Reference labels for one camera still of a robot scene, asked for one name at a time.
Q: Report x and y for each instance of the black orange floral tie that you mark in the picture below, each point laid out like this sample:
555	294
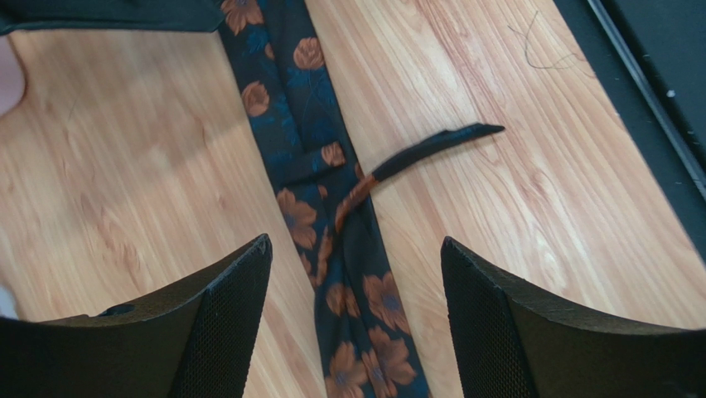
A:
363	333

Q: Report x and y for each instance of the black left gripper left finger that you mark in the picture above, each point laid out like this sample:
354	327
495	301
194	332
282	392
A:
192	338

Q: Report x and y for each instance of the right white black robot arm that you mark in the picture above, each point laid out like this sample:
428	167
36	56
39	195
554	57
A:
142	15

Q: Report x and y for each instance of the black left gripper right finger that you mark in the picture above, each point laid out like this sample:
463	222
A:
512	338

